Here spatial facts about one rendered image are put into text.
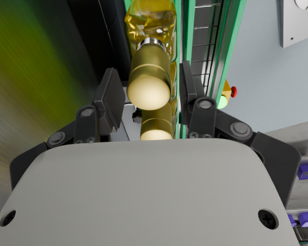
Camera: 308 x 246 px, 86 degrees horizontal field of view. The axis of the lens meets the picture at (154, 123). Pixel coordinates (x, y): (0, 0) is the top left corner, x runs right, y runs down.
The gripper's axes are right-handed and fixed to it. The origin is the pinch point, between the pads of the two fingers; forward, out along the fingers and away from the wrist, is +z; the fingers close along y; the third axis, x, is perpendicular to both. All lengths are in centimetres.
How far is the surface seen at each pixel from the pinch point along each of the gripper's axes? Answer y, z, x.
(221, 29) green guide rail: 12.4, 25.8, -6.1
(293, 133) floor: 171, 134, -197
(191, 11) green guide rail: 5.6, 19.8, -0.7
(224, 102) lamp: 19.3, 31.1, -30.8
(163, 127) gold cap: 0.8, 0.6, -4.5
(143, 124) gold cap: -1.3, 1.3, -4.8
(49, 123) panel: -12.2, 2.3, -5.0
